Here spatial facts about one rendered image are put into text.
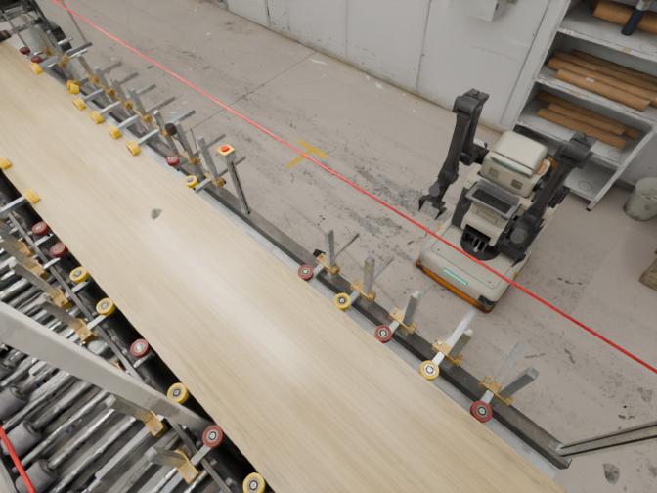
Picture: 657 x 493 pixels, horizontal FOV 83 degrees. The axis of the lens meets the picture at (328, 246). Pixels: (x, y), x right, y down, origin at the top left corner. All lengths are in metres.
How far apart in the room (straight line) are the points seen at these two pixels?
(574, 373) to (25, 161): 3.88
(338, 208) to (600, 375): 2.23
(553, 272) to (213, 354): 2.56
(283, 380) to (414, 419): 0.56
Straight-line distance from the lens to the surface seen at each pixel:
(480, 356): 2.84
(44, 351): 1.02
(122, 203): 2.57
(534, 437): 2.04
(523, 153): 1.96
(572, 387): 3.00
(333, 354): 1.74
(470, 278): 2.75
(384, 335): 1.78
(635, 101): 3.36
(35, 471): 2.11
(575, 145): 1.63
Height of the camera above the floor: 2.56
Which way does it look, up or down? 56 degrees down
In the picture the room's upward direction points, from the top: 4 degrees counter-clockwise
